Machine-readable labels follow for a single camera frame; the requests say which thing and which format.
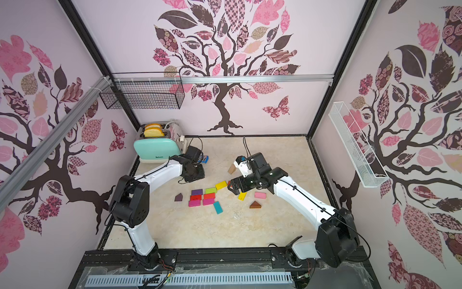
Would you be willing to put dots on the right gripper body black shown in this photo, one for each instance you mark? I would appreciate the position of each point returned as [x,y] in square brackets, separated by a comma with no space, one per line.
[237,183]

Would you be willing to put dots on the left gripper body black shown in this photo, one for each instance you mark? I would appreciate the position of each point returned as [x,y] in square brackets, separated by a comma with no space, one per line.
[195,174]

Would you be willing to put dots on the yellow block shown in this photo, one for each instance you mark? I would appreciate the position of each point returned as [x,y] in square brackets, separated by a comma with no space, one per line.
[242,196]
[221,185]

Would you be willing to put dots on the purple rectangular block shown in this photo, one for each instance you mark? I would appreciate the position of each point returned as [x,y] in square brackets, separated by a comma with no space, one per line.
[197,192]

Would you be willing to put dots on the lime green block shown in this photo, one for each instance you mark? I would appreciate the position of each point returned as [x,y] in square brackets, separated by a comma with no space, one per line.
[210,190]

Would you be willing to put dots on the purple triangle block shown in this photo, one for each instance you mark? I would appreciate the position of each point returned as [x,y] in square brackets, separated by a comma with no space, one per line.
[178,198]

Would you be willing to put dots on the magenta block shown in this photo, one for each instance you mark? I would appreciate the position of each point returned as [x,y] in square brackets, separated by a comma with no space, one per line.
[210,201]
[194,203]

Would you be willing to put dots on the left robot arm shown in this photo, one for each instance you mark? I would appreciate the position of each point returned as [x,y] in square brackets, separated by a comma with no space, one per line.
[131,202]

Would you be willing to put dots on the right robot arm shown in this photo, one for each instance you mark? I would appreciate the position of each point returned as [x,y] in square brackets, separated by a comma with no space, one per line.
[336,235]

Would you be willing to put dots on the pink flat block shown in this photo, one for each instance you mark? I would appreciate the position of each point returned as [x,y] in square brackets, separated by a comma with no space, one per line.
[260,195]

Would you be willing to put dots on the brown triangle block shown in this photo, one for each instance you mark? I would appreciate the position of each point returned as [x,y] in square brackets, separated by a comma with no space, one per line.
[255,205]

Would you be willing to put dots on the teal rectangular block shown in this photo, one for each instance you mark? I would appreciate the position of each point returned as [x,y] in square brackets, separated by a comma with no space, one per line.
[217,207]

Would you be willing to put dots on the mint green toaster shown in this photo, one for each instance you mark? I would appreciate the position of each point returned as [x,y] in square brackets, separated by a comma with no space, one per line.
[160,149]

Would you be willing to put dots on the yellow toast front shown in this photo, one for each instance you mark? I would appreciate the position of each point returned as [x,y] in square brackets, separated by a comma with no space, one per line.
[153,133]

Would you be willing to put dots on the yellow toast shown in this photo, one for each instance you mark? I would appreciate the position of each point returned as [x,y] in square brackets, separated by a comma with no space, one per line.
[153,133]
[149,126]

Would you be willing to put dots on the yellow toast back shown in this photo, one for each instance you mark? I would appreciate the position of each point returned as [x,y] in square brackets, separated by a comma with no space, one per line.
[149,126]

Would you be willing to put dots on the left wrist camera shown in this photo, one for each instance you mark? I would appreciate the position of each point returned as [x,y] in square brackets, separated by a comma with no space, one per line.
[194,154]

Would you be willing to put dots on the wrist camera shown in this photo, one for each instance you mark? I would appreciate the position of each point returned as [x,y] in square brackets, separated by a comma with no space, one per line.
[243,165]
[194,154]

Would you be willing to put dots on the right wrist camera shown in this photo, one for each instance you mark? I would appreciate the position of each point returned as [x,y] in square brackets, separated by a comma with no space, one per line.
[243,165]

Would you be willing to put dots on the black wire basket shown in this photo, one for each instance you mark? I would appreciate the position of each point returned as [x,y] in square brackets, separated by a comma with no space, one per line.
[145,93]

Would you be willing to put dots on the white slotted cable duct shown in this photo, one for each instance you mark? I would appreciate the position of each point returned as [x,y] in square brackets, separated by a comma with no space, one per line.
[187,279]

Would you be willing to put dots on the white wire shelf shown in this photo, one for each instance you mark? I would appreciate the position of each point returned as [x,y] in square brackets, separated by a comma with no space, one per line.
[349,126]

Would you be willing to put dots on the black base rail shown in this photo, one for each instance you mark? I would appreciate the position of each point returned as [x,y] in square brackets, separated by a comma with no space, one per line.
[310,274]

